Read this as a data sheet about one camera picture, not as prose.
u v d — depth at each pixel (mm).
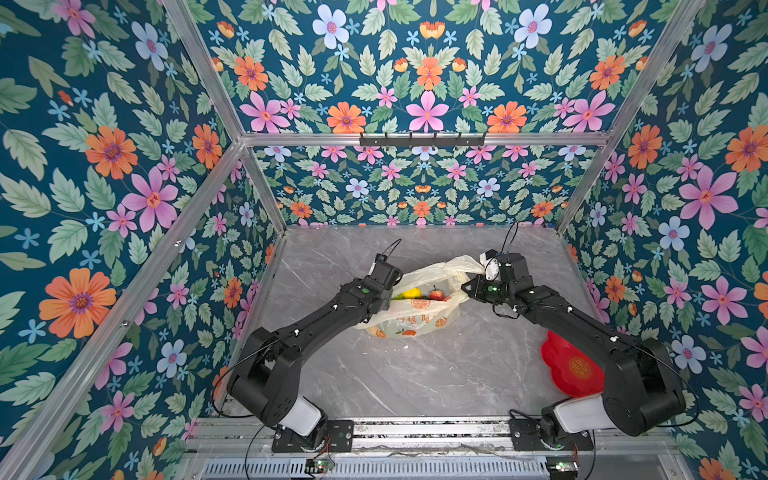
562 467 704
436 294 959
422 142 932
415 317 843
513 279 665
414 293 941
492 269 776
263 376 436
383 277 674
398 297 863
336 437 736
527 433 735
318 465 703
